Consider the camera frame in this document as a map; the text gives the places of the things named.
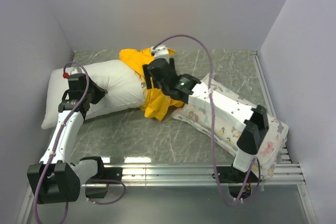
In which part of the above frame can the yellow cartoon print pillowcase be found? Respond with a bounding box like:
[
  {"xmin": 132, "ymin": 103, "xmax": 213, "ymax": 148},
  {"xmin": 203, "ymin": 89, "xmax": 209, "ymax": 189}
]
[{"xmin": 119, "ymin": 48, "xmax": 184, "ymax": 121}]

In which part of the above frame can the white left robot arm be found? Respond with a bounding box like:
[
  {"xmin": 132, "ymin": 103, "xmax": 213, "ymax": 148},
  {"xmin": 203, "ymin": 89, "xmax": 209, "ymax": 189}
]
[{"xmin": 27, "ymin": 73, "xmax": 106, "ymax": 205}]

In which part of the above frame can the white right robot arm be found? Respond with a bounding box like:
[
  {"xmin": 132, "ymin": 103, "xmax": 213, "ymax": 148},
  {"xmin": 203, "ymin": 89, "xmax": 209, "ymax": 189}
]
[{"xmin": 142, "ymin": 58, "xmax": 269, "ymax": 182}]

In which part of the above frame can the floral print white pillow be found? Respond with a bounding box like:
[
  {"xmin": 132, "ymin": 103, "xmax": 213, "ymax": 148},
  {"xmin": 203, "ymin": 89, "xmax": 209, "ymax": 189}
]
[{"xmin": 171, "ymin": 79, "xmax": 289, "ymax": 178}]

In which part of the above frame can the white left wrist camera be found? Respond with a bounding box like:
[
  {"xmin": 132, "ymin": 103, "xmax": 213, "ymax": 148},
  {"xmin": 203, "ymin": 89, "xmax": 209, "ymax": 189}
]
[{"xmin": 62, "ymin": 67, "xmax": 82, "ymax": 79}]

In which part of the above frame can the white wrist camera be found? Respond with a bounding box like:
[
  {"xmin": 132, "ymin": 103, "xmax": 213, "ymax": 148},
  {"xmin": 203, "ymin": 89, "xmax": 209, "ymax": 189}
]
[
  {"xmin": 62, "ymin": 67, "xmax": 82, "ymax": 79},
  {"xmin": 150, "ymin": 45, "xmax": 170, "ymax": 62}
]

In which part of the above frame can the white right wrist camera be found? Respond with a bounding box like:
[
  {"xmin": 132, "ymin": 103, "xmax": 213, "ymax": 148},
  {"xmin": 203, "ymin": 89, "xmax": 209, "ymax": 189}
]
[{"xmin": 150, "ymin": 45, "xmax": 170, "ymax": 62}]

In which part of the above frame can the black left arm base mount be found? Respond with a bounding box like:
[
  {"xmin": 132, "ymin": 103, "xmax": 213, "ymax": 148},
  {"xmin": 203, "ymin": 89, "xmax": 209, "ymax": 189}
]
[{"xmin": 80, "ymin": 156, "xmax": 126, "ymax": 205}]

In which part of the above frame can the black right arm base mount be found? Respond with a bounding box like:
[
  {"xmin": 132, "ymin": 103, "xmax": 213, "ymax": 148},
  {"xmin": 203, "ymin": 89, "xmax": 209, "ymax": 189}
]
[{"xmin": 216, "ymin": 165, "xmax": 261, "ymax": 200}]

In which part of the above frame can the aluminium right side rail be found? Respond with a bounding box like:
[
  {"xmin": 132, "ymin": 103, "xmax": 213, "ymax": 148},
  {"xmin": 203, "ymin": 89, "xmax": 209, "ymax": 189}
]
[{"xmin": 251, "ymin": 51, "xmax": 292, "ymax": 164}]

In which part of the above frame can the aluminium rail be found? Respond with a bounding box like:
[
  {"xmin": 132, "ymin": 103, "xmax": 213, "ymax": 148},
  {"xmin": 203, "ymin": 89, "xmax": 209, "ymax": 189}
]
[
  {"xmin": 251, "ymin": 51, "xmax": 292, "ymax": 164},
  {"xmin": 87, "ymin": 163, "xmax": 306, "ymax": 187}
]

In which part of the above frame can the aluminium front rail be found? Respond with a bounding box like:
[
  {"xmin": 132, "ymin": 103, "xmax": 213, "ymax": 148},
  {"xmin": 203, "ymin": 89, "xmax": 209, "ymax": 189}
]
[{"xmin": 87, "ymin": 163, "xmax": 306, "ymax": 187}]

